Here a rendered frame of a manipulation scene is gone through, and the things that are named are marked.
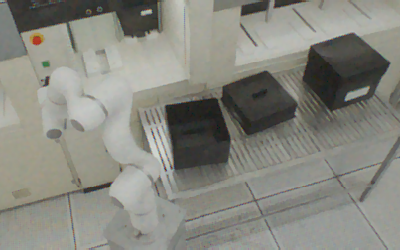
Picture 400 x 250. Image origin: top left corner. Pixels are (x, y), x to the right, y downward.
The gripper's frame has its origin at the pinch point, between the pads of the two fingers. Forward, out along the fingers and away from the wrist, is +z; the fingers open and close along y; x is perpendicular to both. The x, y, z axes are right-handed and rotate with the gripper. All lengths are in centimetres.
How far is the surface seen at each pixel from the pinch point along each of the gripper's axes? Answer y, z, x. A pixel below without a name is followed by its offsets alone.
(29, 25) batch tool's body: -1.1, 12.3, 23.0
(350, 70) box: 143, -23, -19
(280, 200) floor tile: 119, -32, -120
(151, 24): 61, 54, -22
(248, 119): 90, -24, -34
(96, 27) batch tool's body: 30, 79, -33
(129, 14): 49, 54, -12
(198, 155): 59, -36, -35
